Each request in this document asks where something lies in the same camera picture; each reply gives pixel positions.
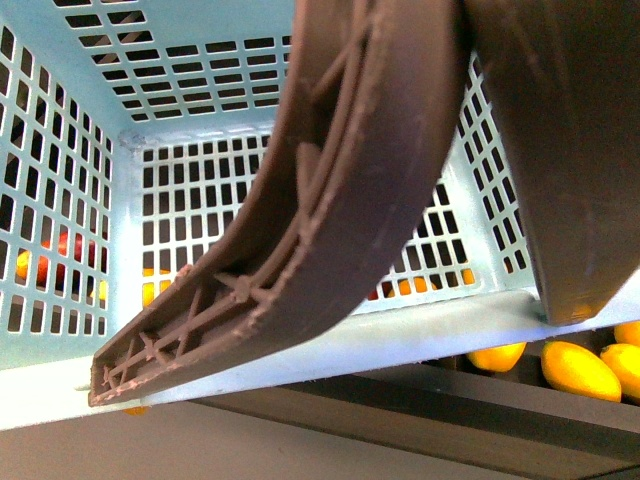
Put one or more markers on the light blue plastic basket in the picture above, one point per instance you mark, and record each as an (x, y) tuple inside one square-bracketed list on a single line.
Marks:
[(131, 134)]

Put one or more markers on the yellow mango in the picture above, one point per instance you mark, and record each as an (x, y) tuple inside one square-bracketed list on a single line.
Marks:
[(499, 359), (623, 360), (571, 368)]

